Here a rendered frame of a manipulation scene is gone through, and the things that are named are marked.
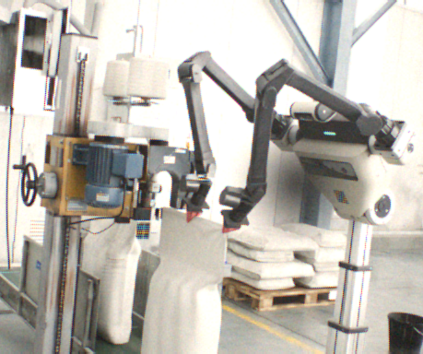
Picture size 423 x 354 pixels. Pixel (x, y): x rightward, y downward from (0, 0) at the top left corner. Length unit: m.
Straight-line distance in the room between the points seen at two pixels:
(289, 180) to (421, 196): 2.73
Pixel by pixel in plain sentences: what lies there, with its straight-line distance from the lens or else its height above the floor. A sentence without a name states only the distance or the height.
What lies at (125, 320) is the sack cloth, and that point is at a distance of 3.21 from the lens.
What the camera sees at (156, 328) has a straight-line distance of 2.70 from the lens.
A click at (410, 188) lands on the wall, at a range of 10.32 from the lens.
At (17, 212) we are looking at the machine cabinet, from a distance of 5.49.
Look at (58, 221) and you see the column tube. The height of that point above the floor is 0.99.
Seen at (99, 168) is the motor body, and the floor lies 1.24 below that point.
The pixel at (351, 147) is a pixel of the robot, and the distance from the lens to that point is 2.45.
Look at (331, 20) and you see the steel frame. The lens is 8.89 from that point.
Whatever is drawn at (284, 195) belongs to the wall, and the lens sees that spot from 8.54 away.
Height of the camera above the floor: 1.40
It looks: 4 degrees down
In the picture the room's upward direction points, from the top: 6 degrees clockwise
